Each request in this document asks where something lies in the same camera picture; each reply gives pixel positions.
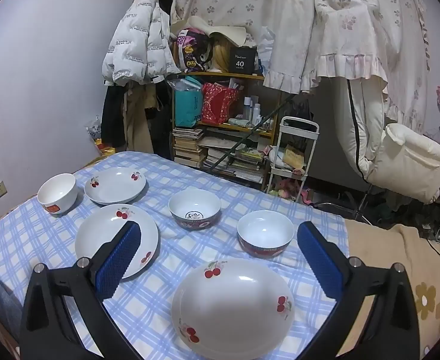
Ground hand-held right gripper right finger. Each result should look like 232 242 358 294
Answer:
297 221 421 360

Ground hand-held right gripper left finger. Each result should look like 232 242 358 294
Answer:
19 220 145 360

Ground white cherry print plate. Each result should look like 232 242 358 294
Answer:
171 258 295 360
75 204 160 280

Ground red patterned bowl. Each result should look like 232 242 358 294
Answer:
237 210 295 259

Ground large white ceramic bowl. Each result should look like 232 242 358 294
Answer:
84 167 147 206

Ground white bowl with red label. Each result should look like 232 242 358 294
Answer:
37 173 79 216

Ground brown floral blanket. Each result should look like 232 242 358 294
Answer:
345 219 440 360

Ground pink toy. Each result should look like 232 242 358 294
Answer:
276 180 304 200

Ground blue checked cloth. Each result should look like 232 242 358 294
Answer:
0 151 352 360

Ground yellow and red bag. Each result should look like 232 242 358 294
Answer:
94 139 114 156

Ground pile of magazines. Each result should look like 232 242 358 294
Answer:
199 135 265 184

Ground stack of books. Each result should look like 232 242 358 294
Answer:
172 127 205 167

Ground patterned plastic bag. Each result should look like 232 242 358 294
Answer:
86 116 104 141

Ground cream padded chair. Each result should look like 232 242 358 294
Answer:
336 79 440 205

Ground white metal cart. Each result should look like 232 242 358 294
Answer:
267 116 320 196

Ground beige coat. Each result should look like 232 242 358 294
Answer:
126 82 157 154

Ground dark hanging clothes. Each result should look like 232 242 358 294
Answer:
102 79 175 158

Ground green pole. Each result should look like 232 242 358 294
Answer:
205 97 295 169

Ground teal bag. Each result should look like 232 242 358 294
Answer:
174 76 202 128

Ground cluster of white bottles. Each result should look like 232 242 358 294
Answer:
242 97 264 125

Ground red patterned bag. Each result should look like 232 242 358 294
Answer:
201 82 240 125

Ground wooden shelf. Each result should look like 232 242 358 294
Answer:
171 71 280 186

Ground white puffer jacket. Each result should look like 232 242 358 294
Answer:
102 0 183 86

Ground black box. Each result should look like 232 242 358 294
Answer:
229 46 258 75

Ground colourful printed bag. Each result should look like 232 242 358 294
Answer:
175 28 213 72

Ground blonde wig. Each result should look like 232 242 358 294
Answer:
208 34 239 72

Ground white floral curtain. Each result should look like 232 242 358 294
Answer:
173 0 430 94

